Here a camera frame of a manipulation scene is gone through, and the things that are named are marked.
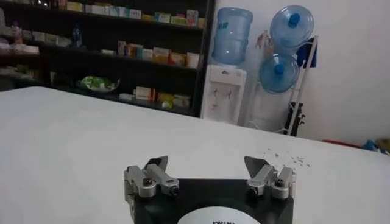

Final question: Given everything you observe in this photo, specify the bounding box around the tall pink box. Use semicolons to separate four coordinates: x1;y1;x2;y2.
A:
186;9;199;27

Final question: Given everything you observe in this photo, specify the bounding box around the red white flat box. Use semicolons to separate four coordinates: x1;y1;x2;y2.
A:
135;86;156;101

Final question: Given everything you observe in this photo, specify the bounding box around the large white table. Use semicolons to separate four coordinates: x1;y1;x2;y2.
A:
0;86;390;224

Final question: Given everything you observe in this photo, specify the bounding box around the yellow white medicine box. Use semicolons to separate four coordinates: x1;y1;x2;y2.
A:
66;1;85;12

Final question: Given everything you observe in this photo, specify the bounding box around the black tripod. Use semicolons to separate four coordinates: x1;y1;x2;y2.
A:
285;102;306;137

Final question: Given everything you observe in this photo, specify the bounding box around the labelled blue water jug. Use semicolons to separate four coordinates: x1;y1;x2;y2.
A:
211;7;254;66

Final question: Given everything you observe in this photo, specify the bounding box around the white water dispenser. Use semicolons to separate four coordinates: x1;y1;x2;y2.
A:
200;63;247;125

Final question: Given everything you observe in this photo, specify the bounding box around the bowl of green snacks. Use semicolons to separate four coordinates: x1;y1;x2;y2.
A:
79;75;121;93

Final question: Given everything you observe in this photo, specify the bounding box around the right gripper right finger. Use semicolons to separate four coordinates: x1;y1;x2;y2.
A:
243;155;296;200

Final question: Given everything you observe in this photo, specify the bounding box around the blue bag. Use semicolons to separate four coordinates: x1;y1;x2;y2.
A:
362;139;380;152

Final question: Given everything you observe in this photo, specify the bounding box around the clear bottle pink content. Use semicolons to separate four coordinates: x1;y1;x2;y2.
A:
12;21;24;45

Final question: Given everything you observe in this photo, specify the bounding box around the orange white medicine box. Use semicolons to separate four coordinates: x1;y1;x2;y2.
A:
152;47;170;64

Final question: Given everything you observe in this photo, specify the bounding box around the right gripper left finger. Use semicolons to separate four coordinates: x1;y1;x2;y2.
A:
123;155;180;203

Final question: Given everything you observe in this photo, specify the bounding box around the green striped medicine box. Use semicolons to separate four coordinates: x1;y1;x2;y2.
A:
154;12;171;24

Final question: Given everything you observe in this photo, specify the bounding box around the light green medicine box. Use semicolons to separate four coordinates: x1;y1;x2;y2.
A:
170;15;187;26

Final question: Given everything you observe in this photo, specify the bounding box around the white metal jug rack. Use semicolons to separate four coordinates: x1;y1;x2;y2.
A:
243;29;319;136

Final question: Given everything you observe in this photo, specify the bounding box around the blue plastic bottle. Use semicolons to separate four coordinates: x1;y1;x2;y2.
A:
72;24;83;48

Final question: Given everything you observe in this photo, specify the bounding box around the black shelf unit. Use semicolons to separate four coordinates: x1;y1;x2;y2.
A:
0;0;216;118

